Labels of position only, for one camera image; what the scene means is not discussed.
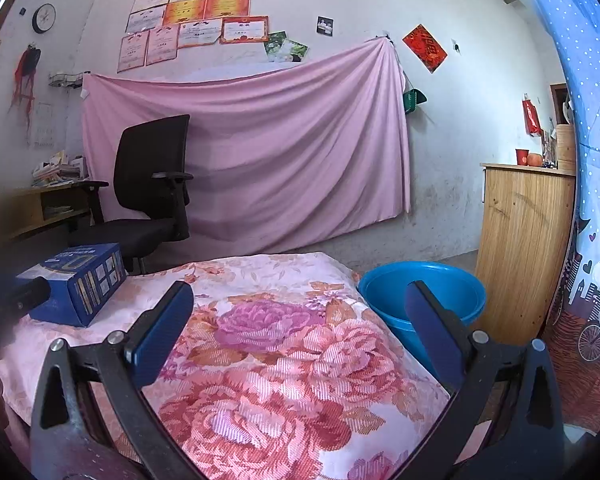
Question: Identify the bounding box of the red diamond wall poster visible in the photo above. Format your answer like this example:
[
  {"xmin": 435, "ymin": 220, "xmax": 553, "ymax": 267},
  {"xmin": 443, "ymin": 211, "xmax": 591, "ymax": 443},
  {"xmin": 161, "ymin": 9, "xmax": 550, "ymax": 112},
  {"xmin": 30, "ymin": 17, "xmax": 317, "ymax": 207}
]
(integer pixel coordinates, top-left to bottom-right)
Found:
[{"xmin": 402, "ymin": 24, "xmax": 448, "ymax": 74}]

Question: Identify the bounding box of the black office chair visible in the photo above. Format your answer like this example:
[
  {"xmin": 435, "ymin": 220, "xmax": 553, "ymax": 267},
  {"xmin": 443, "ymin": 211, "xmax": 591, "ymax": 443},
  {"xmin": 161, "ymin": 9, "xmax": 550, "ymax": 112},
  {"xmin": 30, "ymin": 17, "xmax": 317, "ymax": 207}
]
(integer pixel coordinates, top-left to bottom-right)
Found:
[{"xmin": 69, "ymin": 114, "xmax": 194, "ymax": 273}]

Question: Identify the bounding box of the red cup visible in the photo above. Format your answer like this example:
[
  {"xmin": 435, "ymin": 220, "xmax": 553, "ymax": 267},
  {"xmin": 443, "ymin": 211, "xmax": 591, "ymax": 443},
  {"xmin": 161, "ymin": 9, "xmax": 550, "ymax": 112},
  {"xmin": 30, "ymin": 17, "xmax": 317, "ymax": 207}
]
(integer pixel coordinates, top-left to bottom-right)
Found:
[{"xmin": 516, "ymin": 148, "xmax": 529, "ymax": 166}]

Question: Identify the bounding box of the wooden low shelf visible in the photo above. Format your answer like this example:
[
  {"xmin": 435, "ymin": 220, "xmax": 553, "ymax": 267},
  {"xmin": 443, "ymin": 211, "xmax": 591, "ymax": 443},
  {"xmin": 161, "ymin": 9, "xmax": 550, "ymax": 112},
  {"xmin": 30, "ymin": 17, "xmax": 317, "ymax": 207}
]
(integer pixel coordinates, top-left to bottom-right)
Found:
[{"xmin": 3, "ymin": 181, "xmax": 94, "ymax": 240}]

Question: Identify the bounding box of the floral pink tablecloth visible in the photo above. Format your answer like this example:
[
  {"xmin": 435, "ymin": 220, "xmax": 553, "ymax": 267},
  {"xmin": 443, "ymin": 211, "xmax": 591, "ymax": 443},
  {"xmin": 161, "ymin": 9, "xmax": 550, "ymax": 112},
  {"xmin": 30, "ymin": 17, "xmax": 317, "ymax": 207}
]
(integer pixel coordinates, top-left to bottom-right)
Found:
[{"xmin": 0, "ymin": 252, "xmax": 450, "ymax": 479}]

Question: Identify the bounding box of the wooden cabinet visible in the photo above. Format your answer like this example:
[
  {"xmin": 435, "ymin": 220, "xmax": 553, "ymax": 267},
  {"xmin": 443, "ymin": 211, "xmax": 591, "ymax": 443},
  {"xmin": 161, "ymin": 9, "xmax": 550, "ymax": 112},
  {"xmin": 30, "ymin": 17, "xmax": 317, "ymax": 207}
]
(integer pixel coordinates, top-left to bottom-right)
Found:
[{"xmin": 476, "ymin": 164, "xmax": 576, "ymax": 344}]

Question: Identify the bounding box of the round wall clock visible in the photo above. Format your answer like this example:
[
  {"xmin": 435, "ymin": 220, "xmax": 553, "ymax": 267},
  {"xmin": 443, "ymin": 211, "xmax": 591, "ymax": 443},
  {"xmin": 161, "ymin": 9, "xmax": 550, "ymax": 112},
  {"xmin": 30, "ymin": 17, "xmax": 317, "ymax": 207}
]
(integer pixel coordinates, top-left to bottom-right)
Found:
[{"xmin": 32, "ymin": 2, "xmax": 57, "ymax": 35}]

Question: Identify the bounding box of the pink hanging sheet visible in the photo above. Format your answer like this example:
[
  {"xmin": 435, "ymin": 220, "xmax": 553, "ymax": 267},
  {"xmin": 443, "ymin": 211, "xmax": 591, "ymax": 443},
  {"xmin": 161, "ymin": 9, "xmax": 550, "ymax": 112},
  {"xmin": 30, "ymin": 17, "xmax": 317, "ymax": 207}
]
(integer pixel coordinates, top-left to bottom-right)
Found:
[{"xmin": 82, "ymin": 37, "xmax": 411, "ymax": 261}]

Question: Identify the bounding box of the blue plastic bucket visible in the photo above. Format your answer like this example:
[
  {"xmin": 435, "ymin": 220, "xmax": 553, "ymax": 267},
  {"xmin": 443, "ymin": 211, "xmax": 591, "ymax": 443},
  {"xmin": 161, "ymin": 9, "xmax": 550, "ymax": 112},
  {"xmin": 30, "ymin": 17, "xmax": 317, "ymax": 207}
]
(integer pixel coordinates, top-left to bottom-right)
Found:
[{"xmin": 358, "ymin": 261, "xmax": 486, "ymax": 375}]

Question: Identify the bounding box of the red hanging tassel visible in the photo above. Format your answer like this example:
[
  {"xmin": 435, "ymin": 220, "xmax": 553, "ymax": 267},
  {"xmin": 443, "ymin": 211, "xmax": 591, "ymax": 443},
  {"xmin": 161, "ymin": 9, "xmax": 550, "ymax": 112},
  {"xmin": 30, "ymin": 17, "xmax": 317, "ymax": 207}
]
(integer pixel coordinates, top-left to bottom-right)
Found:
[{"xmin": 10, "ymin": 44, "xmax": 42, "ymax": 126}]

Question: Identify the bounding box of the red framed certificate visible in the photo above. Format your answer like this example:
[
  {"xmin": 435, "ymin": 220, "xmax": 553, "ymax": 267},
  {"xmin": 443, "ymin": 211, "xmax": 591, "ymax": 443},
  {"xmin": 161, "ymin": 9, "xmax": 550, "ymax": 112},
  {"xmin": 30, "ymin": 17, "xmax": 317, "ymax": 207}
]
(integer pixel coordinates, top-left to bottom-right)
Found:
[{"xmin": 220, "ymin": 15, "xmax": 268, "ymax": 44}]

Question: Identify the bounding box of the blue product box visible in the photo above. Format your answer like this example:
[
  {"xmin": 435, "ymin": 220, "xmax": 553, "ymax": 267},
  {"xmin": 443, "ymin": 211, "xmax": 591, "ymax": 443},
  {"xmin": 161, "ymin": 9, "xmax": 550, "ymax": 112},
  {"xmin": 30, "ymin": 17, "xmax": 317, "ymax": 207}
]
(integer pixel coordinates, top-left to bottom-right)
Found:
[{"xmin": 16, "ymin": 243, "xmax": 126, "ymax": 327}]

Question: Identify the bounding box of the red wall ornament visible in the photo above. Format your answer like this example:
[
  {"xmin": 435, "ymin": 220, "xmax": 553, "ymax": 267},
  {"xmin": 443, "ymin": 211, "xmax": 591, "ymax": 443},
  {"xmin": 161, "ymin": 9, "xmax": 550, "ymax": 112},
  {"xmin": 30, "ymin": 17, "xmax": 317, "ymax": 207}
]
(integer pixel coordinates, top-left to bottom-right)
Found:
[{"xmin": 522, "ymin": 94, "xmax": 543, "ymax": 136}]

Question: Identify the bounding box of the green hanging dustpan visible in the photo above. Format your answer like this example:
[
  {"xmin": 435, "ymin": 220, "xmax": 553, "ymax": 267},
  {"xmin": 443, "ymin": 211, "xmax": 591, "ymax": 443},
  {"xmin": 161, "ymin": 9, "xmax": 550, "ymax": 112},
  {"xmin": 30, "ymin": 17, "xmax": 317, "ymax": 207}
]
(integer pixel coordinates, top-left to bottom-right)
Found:
[{"xmin": 403, "ymin": 89, "xmax": 428, "ymax": 115}]

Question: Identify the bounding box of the stack of papers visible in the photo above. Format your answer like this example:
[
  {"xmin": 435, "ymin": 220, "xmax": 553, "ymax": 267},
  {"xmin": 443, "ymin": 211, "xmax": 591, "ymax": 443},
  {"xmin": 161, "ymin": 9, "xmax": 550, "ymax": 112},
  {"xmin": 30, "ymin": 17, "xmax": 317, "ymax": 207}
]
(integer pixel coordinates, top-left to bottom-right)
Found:
[{"xmin": 31, "ymin": 151, "xmax": 87, "ymax": 188}]

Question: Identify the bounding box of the blue dotted curtain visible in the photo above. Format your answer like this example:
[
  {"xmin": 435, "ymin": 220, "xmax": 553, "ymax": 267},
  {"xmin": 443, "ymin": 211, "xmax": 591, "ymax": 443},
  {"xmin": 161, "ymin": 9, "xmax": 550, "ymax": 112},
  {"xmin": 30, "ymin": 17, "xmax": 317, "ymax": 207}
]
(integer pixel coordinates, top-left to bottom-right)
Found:
[{"xmin": 535, "ymin": 0, "xmax": 600, "ymax": 434}]

